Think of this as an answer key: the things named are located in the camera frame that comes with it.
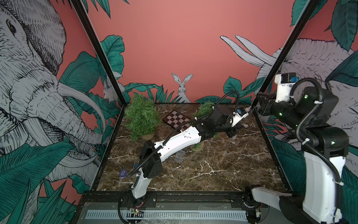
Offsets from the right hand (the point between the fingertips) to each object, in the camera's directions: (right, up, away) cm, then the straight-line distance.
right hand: (256, 91), depth 53 cm
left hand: (+2, -13, +15) cm, 20 cm away
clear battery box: (-31, -36, +38) cm, 61 cm away
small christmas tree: (-52, -11, +26) cm, 59 cm away
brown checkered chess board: (-34, -12, +54) cm, 65 cm away
